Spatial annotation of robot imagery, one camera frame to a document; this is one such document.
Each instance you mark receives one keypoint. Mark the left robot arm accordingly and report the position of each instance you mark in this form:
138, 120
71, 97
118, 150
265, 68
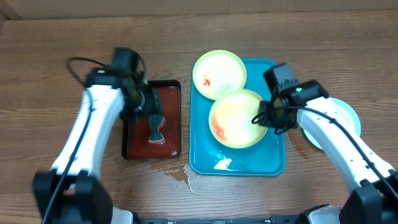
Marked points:
71, 192

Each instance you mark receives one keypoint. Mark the teal plastic serving tray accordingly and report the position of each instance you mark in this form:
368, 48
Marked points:
210, 157

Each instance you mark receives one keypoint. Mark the dark teal sponge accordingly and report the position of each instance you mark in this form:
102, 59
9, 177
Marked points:
156, 123

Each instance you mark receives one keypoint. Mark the yellow-green plate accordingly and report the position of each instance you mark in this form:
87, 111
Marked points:
230, 119
218, 73

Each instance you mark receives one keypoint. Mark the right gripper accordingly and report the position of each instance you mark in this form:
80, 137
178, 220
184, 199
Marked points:
265, 121

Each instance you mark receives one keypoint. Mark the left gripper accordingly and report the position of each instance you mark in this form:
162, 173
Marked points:
153, 104

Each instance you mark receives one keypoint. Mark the light blue plate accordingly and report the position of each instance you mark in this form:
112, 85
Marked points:
348, 114

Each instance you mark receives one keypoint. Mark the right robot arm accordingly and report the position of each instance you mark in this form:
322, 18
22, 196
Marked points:
371, 182

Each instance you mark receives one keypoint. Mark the black tray with red water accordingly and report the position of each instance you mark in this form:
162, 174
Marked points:
135, 140

